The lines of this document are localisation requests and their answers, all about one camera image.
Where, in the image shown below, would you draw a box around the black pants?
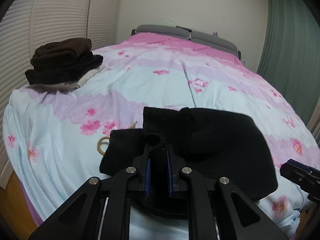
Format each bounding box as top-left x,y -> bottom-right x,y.
99,106 -> 279,221

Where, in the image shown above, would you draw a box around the pink floral duvet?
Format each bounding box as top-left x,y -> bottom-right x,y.
2,33 -> 319,224

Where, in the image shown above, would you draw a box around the green curtain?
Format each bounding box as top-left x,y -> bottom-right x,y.
257,0 -> 319,124

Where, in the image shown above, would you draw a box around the white folded garment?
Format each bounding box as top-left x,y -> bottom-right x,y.
30,64 -> 105,92

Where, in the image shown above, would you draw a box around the black folded garment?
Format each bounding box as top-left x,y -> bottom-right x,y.
25,55 -> 103,85

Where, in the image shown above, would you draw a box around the grey right headboard cushion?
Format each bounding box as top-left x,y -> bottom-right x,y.
190,31 -> 238,56

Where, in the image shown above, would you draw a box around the grey headboard cushion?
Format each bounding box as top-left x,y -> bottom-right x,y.
131,24 -> 190,40
190,31 -> 238,56

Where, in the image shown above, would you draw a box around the dark brown folded garment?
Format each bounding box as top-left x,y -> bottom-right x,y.
30,37 -> 92,68

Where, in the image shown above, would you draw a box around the grey left headboard cushion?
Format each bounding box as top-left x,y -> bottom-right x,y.
131,24 -> 190,40

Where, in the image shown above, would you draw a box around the white louvered wardrobe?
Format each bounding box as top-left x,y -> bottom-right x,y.
0,0 -> 125,190

